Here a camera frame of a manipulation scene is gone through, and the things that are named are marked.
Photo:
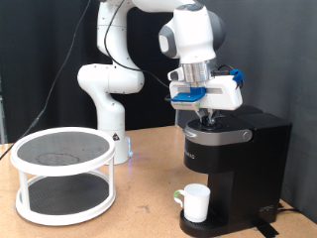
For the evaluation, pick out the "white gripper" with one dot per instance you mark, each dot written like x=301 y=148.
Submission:
x=221 y=92

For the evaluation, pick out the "black Keurig coffee machine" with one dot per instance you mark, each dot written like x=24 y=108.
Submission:
x=244 y=165

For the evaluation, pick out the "white mug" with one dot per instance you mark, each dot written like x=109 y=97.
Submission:
x=194 y=203

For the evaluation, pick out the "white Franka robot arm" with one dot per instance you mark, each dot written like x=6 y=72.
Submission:
x=112 y=79

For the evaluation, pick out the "white two-tier turntable stand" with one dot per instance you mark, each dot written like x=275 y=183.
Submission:
x=49 y=150

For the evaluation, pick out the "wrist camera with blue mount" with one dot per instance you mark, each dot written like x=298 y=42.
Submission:
x=188 y=99

